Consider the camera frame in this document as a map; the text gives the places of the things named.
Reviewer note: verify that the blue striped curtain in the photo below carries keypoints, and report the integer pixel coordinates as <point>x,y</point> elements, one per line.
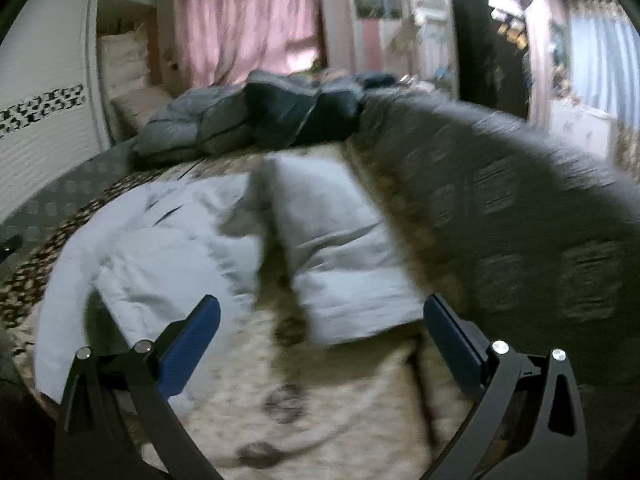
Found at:
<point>604,59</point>

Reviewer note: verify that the white framed mirror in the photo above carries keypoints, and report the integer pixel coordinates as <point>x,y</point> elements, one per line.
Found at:
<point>430,30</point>

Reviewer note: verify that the grey patterned blanket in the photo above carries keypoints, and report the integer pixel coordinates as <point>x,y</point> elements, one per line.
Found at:
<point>535,241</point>

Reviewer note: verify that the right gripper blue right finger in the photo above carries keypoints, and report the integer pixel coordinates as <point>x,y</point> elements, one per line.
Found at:
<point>526,420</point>

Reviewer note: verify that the blue grey folded quilt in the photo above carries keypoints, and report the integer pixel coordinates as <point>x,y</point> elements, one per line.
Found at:
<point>205,121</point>

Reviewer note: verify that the pink curtain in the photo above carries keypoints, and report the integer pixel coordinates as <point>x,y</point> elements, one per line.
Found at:
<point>221,41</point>

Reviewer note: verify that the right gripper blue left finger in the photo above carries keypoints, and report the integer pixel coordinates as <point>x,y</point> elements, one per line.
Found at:
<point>93,439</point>

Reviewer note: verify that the white pillow stack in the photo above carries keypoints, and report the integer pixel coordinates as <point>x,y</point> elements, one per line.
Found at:
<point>124,63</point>

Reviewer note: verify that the white wardrobe panel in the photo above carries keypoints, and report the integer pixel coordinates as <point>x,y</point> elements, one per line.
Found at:
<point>47,120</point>

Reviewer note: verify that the beige pillow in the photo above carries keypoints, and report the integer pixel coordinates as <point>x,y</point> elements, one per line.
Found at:
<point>135,108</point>

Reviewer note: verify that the white low cabinet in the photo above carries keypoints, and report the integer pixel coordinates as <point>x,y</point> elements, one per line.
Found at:
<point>585,127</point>

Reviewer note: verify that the light grey padded jacket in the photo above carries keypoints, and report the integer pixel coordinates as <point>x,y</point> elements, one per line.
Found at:
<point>148,258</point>

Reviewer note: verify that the patterned beige bed sheet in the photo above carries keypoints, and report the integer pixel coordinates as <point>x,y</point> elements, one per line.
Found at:
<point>283,407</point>

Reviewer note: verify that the dark navy folded quilt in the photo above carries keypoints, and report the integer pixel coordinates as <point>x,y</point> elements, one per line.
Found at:
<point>289,111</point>

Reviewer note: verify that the black door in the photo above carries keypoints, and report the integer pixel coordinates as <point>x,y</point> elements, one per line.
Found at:
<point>491,69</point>

